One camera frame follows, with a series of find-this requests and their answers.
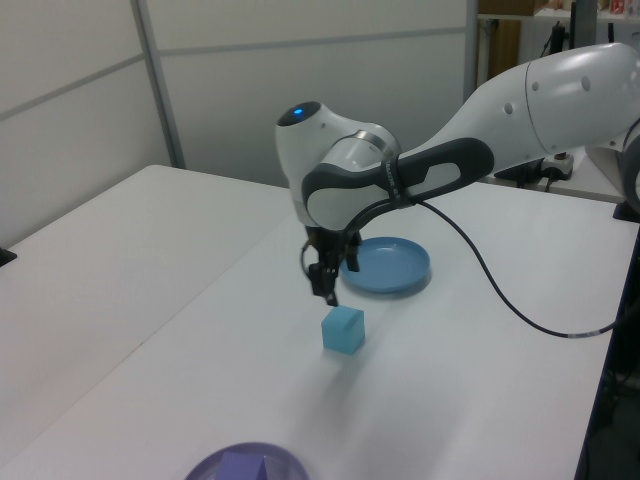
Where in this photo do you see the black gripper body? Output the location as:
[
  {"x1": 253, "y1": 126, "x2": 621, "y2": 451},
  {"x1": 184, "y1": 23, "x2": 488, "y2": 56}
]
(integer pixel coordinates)
[{"x1": 304, "y1": 225, "x2": 363, "y2": 267}]

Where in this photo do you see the cyan cube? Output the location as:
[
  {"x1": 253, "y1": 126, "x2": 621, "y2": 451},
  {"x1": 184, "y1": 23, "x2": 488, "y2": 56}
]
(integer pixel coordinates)
[{"x1": 320, "y1": 305, "x2": 365, "y2": 357}]

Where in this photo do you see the purple cube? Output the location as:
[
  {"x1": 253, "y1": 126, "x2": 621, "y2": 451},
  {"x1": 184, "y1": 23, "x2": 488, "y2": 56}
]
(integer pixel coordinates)
[{"x1": 215, "y1": 449, "x2": 269, "y2": 480}]

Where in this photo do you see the blue plate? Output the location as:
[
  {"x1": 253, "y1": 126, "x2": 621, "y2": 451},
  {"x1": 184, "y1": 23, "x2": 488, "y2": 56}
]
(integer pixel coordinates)
[{"x1": 339, "y1": 236, "x2": 432, "y2": 295}]

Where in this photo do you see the purple plate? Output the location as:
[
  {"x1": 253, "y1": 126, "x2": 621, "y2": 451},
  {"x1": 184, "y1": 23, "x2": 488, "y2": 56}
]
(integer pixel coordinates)
[{"x1": 183, "y1": 441, "x2": 312, "y2": 480}]

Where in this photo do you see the grey emergency stop button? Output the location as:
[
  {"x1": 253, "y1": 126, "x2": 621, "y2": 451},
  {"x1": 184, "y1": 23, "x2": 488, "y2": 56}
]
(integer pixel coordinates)
[{"x1": 542, "y1": 152, "x2": 575, "y2": 182}]

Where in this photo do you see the white desk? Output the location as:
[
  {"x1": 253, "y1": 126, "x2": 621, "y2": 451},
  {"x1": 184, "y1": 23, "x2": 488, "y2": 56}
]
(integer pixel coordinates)
[{"x1": 487, "y1": 149, "x2": 627, "y2": 204}]

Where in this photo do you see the tall cardboard box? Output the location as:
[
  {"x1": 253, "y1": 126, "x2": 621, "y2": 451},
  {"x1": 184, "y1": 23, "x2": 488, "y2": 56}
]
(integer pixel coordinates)
[{"x1": 486, "y1": 19, "x2": 522, "y2": 85}]

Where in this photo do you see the black monitor stand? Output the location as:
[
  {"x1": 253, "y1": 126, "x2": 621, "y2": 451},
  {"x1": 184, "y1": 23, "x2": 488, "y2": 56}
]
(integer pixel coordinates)
[{"x1": 537, "y1": 22, "x2": 570, "y2": 57}]

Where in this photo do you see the black vertical pole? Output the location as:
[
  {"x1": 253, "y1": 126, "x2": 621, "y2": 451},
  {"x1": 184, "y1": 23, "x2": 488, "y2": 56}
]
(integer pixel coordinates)
[{"x1": 569, "y1": 0, "x2": 592, "y2": 51}]

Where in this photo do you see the black cable strap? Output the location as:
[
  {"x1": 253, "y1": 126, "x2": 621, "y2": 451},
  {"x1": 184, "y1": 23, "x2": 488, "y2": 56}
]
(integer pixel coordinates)
[{"x1": 381, "y1": 157, "x2": 417, "y2": 205}]

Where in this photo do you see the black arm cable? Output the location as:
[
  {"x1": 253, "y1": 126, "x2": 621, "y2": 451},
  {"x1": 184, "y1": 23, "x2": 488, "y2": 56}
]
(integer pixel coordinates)
[{"x1": 342, "y1": 196, "x2": 624, "y2": 340}]

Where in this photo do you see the grey partition post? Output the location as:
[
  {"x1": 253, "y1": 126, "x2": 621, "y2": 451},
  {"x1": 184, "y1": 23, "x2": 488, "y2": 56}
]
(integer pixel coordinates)
[
  {"x1": 130, "y1": 0, "x2": 187, "y2": 170},
  {"x1": 461, "y1": 0, "x2": 482, "y2": 104}
]

